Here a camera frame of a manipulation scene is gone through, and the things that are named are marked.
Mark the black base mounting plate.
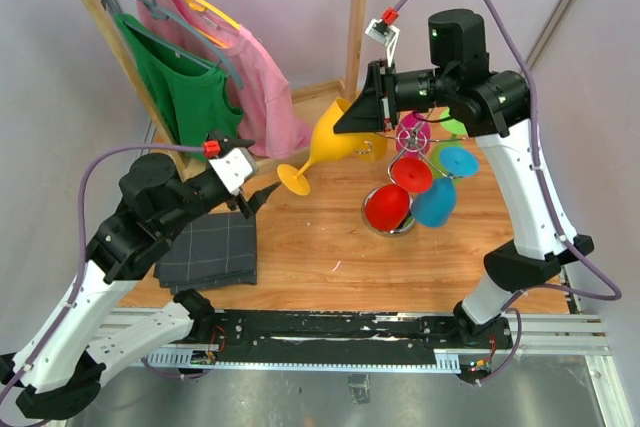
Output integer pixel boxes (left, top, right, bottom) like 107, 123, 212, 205
193, 310, 513, 360

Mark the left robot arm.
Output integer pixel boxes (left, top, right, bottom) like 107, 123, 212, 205
1, 132, 280, 426

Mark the chrome wine glass rack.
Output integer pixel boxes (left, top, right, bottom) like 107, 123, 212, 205
362, 109, 479, 236

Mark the blue wine glass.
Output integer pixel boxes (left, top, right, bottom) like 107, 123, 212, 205
411, 146, 479, 228

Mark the magenta wine glass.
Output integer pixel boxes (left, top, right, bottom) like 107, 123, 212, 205
395, 113, 431, 158

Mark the grey cable duct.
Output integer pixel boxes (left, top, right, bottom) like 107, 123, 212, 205
146, 348, 462, 374

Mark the red wine glass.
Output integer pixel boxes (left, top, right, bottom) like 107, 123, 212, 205
363, 157, 433, 233

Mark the pink t-shirt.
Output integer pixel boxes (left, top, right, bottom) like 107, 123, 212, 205
155, 0, 312, 159

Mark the dark grey folded cloth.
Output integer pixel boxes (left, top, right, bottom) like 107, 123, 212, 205
153, 213, 258, 295

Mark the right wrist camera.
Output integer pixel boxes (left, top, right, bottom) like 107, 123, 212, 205
365, 19, 400, 65

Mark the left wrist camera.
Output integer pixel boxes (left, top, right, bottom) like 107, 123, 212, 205
209, 147, 258, 195

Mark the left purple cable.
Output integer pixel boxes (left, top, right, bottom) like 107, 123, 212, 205
0, 141, 211, 427

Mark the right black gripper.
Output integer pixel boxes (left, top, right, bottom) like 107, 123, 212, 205
333, 58, 456, 133

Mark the green tank top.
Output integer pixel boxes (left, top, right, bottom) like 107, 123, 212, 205
114, 14, 244, 147

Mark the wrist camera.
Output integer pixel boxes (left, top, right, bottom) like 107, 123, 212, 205
365, 19, 400, 65
209, 147, 258, 195

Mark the grey clothes hanger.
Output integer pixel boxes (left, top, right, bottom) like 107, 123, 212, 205
100, 0, 244, 90

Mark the wooden clothes rack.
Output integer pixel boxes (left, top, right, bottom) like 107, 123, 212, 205
68, 0, 374, 183

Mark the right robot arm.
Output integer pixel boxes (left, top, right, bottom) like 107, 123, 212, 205
334, 9, 594, 347

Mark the green wine glass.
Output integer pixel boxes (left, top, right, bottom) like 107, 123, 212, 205
429, 107, 467, 179

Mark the yellow wine glass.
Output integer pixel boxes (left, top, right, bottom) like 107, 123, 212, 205
276, 97, 371, 196
355, 133, 388, 162

